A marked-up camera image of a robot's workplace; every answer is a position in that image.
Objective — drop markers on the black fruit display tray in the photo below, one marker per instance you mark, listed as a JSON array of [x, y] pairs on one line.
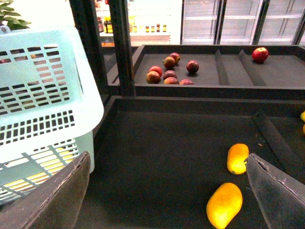
[[159, 160]]

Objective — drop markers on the yellow mango far left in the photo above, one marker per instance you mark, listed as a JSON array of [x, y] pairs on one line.
[[237, 154]]

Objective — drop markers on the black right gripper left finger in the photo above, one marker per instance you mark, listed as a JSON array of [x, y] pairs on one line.
[[55, 204]]

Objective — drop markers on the white shelf with bottles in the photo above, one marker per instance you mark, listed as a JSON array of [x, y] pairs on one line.
[[151, 22]]

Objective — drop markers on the light blue plastic basket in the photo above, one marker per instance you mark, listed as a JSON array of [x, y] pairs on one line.
[[49, 106]]

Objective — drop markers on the green potted plant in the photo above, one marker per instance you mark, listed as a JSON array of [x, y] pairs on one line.
[[9, 17]]

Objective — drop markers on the glass door refrigerator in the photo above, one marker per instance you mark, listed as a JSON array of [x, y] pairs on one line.
[[243, 22]]

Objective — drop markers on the red apple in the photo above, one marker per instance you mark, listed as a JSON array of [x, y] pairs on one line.
[[260, 54]]

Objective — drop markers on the black upper display tray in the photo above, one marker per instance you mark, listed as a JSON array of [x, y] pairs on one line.
[[224, 71]]

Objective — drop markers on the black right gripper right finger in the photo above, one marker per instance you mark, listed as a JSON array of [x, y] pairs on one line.
[[280, 197]]

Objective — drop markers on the yellow mango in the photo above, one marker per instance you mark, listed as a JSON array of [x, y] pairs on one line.
[[237, 154], [224, 205]]

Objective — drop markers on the black shelf post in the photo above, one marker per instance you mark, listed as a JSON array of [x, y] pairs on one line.
[[85, 19]]

